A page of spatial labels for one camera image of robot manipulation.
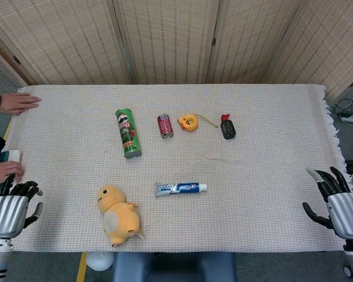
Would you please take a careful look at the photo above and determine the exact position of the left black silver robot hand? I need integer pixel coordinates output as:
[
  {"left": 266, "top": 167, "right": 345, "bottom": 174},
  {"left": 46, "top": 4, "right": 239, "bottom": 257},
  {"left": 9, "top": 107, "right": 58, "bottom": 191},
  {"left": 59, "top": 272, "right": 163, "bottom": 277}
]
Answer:
[{"left": 0, "top": 175, "right": 44, "bottom": 239}]

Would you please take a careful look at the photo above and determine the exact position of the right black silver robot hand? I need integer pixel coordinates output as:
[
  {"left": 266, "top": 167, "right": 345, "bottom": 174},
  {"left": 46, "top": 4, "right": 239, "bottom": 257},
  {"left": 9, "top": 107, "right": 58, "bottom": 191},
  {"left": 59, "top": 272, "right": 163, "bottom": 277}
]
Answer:
[{"left": 302, "top": 166, "right": 353, "bottom": 240}]

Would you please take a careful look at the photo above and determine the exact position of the bare person hand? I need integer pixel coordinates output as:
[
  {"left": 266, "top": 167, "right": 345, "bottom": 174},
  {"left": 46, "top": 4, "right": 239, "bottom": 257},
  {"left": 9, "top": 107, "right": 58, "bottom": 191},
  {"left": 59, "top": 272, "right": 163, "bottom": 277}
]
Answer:
[
  {"left": 0, "top": 92, "right": 42, "bottom": 115},
  {"left": 0, "top": 160, "right": 25, "bottom": 187}
]

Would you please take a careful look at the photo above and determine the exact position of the blue white toothpaste tube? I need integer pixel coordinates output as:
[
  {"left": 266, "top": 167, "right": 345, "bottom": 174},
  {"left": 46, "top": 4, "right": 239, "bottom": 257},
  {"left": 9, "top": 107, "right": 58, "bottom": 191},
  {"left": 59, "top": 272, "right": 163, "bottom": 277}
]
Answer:
[{"left": 155, "top": 182, "right": 208, "bottom": 199}]

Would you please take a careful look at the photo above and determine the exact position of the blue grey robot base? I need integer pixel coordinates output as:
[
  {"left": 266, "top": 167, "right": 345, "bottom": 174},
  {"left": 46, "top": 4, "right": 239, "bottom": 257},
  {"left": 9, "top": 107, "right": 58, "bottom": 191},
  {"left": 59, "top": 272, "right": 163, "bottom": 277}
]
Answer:
[{"left": 112, "top": 251, "right": 237, "bottom": 282}]

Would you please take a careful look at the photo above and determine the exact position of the black bottle with red cap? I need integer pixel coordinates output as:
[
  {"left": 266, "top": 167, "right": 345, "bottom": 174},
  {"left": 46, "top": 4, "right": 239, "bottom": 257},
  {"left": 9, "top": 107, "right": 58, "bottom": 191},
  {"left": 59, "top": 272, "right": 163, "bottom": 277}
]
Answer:
[{"left": 219, "top": 113, "right": 237, "bottom": 140}]

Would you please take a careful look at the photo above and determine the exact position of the white teal box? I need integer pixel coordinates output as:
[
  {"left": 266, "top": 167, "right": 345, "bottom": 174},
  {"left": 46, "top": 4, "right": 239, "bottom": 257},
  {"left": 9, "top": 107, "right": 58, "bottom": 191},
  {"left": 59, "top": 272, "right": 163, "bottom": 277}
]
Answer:
[{"left": 0, "top": 149, "right": 22, "bottom": 193}]

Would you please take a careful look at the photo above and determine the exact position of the woven folding screen panel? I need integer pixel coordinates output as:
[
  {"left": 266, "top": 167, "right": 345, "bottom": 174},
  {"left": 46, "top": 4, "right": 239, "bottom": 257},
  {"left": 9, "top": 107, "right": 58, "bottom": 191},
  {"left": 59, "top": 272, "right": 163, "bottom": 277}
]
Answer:
[
  {"left": 264, "top": 0, "right": 353, "bottom": 101},
  {"left": 0, "top": 41, "right": 27, "bottom": 94},
  {"left": 0, "top": 0, "right": 136, "bottom": 86},
  {"left": 111, "top": 0, "right": 224, "bottom": 85},
  {"left": 205, "top": 0, "right": 305, "bottom": 85}
]

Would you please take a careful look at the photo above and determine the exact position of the white round object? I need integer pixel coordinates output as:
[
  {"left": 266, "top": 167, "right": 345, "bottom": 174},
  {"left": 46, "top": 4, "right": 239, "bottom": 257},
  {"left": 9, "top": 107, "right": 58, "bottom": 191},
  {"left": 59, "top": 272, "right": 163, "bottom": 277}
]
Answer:
[{"left": 86, "top": 251, "right": 114, "bottom": 272}]

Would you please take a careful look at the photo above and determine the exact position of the yellow plush duck toy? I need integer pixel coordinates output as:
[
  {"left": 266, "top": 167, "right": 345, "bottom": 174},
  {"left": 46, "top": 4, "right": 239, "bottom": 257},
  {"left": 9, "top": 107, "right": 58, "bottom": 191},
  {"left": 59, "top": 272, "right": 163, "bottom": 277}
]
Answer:
[{"left": 97, "top": 184, "right": 145, "bottom": 248}]

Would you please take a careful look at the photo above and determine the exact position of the green Pringles can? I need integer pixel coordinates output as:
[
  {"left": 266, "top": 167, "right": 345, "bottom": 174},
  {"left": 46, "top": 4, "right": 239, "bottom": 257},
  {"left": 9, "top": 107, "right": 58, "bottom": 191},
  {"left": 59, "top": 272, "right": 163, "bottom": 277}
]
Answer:
[{"left": 115, "top": 108, "right": 142, "bottom": 160}]

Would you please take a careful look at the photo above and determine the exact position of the white woven tablecloth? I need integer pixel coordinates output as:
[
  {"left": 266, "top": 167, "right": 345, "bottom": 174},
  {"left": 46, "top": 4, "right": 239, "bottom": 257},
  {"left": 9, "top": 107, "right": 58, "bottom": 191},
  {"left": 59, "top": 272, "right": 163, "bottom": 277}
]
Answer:
[{"left": 2, "top": 84, "right": 348, "bottom": 254}]

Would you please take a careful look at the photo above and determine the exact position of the red soda can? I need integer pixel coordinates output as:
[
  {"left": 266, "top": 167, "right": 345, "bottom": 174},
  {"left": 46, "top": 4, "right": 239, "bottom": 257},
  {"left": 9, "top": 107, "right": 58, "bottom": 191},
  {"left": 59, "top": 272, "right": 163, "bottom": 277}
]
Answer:
[{"left": 156, "top": 114, "right": 174, "bottom": 139}]

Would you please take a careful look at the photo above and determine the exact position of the yellow tape measure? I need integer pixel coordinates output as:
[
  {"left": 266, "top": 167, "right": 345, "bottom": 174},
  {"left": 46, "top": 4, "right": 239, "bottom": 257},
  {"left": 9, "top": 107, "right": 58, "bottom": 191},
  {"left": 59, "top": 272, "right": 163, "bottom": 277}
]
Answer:
[{"left": 177, "top": 113, "right": 219, "bottom": 132}]

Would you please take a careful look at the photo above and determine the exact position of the black cable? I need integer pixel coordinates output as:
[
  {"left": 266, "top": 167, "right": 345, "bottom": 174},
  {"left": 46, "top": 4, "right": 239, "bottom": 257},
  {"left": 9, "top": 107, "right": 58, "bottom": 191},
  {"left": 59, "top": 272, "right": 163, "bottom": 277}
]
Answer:
[{"left": 331, "top": 98, "right": 353, "bottom": 118}]

